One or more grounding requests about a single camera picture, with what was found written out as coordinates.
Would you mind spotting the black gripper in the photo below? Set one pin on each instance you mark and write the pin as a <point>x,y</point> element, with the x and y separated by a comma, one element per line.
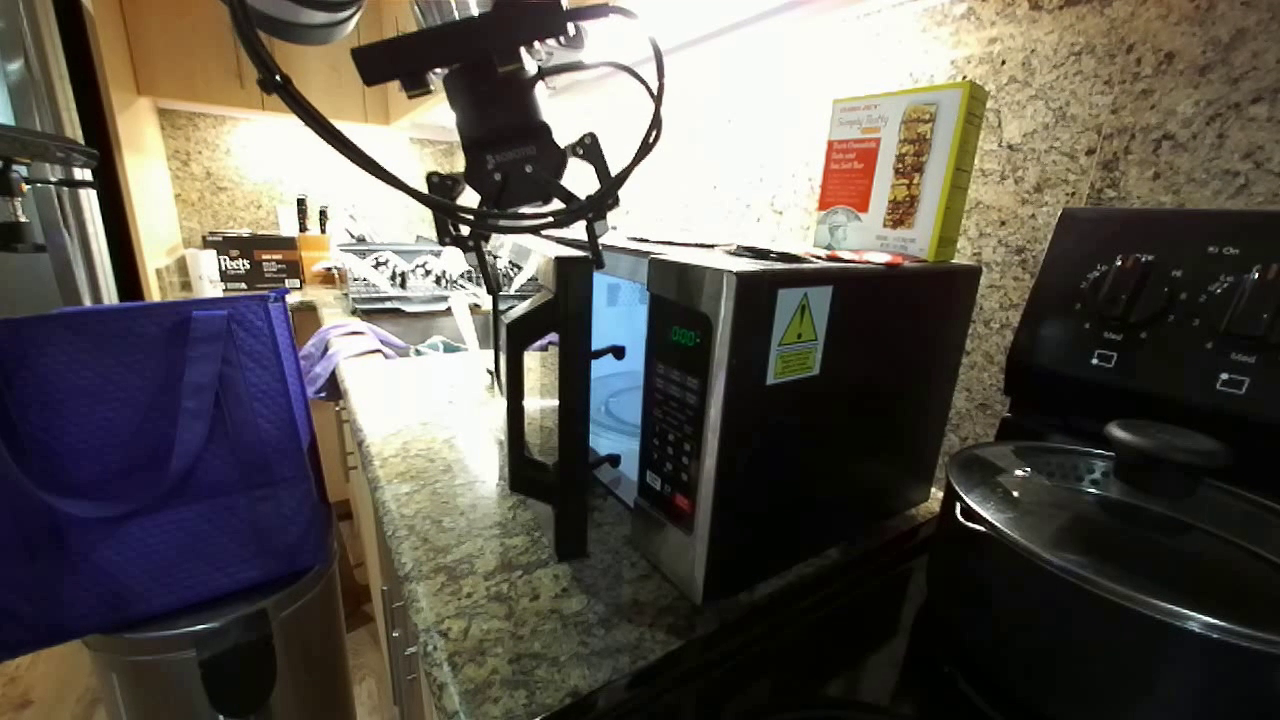
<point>505,132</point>

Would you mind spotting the black microwave door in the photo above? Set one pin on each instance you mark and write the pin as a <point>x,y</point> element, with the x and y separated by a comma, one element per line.
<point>575,400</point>

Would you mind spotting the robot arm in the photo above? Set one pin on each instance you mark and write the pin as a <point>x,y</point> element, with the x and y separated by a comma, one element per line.
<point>300,19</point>

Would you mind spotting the markers on microwave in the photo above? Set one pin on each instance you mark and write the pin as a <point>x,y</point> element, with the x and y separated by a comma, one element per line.
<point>827,256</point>

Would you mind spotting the stainless black microwave oven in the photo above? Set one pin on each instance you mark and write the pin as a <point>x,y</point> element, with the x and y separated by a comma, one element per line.
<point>852,440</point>

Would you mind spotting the dish rack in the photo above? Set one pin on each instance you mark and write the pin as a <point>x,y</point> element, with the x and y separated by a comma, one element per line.
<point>395,274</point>

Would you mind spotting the wooden knife block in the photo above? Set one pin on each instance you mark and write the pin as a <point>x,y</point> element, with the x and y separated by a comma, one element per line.
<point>313,252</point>

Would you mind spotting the black printed box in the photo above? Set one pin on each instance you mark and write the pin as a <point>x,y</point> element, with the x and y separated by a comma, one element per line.
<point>250,261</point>

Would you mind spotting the yellow warning sticker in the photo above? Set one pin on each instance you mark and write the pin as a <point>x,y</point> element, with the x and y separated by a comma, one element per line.
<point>799,338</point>

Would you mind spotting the white green food box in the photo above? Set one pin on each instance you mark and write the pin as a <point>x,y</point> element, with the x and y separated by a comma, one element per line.
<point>902,167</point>

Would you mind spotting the blue insulated shopping bag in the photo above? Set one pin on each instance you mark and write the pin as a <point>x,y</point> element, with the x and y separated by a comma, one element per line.
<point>144,466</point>

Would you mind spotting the stainless refrigerator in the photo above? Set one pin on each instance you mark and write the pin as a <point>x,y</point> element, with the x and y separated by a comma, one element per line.
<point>47,202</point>

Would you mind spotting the stainless trash can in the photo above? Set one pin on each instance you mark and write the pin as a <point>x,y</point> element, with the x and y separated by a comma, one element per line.
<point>226,655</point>

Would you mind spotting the glass pot lid black knob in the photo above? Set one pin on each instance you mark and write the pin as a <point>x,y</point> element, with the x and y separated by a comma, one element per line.
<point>1133,522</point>

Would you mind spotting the black cooking pot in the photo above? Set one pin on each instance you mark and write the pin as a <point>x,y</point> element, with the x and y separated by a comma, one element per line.
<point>1054,643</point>

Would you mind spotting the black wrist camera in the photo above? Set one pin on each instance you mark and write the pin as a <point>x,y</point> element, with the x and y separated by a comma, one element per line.
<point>453,40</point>

